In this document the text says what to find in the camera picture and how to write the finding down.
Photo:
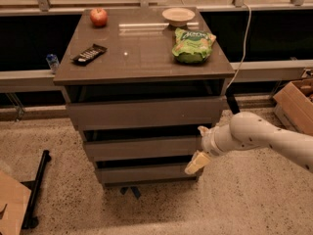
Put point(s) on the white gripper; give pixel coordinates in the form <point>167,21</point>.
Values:
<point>207,143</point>

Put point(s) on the grey drawer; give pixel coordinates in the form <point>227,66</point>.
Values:
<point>142,148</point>
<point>146,113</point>
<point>144,173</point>

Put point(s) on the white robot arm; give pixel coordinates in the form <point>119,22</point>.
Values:
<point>247,131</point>

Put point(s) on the grey top drawer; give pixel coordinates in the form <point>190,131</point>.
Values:
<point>146,113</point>

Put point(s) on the grey drawer cabinet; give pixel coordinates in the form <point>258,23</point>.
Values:
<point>138,65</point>

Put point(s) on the grey bottom drawer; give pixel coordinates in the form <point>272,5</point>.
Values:
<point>144,173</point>

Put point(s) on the green chip bag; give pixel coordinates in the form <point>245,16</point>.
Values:
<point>192,46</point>

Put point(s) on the cardboard box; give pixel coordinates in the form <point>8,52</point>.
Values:
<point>295,100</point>

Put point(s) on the black remote control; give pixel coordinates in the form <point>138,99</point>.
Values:
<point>89,55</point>

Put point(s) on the red apple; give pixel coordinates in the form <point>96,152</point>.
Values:
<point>98,17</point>

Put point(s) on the small plastic water bottle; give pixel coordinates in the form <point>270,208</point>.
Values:
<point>53,62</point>

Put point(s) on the black metal stand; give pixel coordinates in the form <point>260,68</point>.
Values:
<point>29,220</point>

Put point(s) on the brown cardboard sheet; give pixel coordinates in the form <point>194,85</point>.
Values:
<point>14,198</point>

